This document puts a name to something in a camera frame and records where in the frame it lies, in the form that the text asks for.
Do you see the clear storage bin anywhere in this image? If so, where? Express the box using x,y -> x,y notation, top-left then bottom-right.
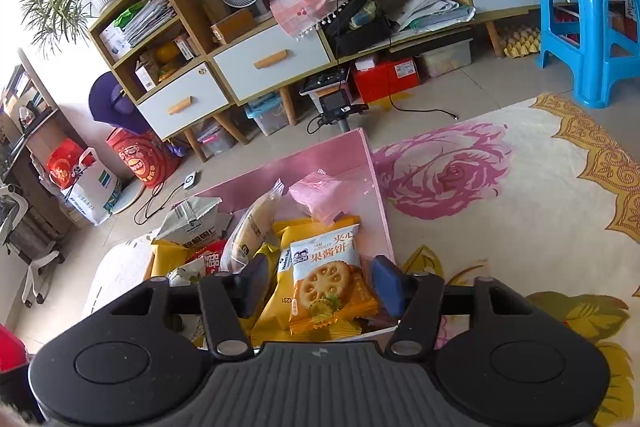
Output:
196,121 -> 236,158
244,93 -> 291,136

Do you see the purple hat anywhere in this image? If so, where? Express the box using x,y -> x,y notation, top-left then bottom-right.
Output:
88,72 -> 161,140

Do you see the black case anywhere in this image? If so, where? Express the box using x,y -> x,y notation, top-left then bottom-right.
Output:
320,0 -> 396,58

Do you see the yellow egg tray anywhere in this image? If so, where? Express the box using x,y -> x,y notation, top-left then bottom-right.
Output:
500,24 -> 543,58

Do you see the round white board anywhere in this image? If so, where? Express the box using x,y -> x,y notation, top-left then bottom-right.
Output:
107,182 -> 146,215

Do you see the pink cardboard box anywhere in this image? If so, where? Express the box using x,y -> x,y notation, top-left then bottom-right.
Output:
150,128 -> 396,348

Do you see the orange biscuit packet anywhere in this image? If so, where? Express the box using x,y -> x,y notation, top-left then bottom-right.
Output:
289,222 -> 380,337

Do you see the black camera on stand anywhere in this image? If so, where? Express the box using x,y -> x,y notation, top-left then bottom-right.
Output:
306,89 -> 368,132

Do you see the yellow fruit on shelf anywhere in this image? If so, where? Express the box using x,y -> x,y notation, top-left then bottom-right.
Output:
155,42 -> 182,65

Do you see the red storage box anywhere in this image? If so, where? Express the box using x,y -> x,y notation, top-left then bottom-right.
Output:
351,57 -> 421,104

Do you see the red plastic bag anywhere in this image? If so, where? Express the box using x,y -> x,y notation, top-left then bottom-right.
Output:
46,138 -> 96,188

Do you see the brown cardboard box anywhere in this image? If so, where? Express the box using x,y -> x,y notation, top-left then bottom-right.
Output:
210,8 -> 258,44

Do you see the white nut packet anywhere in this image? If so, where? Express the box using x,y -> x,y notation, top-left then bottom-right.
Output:
155,196 -> 223,250

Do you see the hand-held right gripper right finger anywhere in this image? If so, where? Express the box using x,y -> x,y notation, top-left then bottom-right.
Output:
369,254 -> 524,359

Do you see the yellow chips packet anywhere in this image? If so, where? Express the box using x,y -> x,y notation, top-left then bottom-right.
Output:
250,243 -> 301,344

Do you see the dark shelf unit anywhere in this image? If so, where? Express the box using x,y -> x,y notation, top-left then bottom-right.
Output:
0,49 -> 76,238

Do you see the pink snack packet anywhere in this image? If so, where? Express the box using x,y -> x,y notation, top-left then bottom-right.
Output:
288,170 -> 351,224

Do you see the black cable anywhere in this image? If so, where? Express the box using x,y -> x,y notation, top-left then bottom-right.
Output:
330,0 -> 458,120

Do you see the white office chair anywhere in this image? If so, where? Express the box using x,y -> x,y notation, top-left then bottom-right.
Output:
0,181 -> 65,308

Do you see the stack of documents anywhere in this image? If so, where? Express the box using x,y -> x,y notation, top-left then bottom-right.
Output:
100,0 -> 176,58

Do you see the clear bread packet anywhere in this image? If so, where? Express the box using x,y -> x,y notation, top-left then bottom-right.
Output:
220,179 -> 283,275

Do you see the red cloth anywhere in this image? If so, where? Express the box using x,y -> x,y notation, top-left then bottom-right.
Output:
0,324 -> 28,375

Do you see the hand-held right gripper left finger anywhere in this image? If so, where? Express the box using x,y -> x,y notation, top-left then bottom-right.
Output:
117,254 -> 274,361

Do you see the small white carton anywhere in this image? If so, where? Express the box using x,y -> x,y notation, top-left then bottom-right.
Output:
134,61 -> 160,90

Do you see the clear plastic tub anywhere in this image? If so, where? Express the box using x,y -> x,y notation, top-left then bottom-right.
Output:
417,39 -> 473,78

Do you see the white shopping bag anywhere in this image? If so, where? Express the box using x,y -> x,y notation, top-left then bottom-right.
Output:
60,147 -> 123,227

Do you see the red foil snack packet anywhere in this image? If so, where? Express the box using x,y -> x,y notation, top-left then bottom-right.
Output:
187,239 -> 226,275

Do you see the wooden cabinet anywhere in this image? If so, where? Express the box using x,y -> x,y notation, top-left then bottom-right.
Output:
89,0 -> 571,158

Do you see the white charger with cable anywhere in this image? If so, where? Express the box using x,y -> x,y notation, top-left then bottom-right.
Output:
134,169 -> 202,225

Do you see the yellow pastry packet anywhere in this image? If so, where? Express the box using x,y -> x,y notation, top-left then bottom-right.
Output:
272,217 -> 361,258
150,239 -> 188,280

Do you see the black keyboard device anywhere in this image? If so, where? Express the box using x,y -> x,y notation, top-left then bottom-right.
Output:
299,66 -> 353,96

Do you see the red printed gift bag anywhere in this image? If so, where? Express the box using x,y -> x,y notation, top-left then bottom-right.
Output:
105,127 -> 183,185

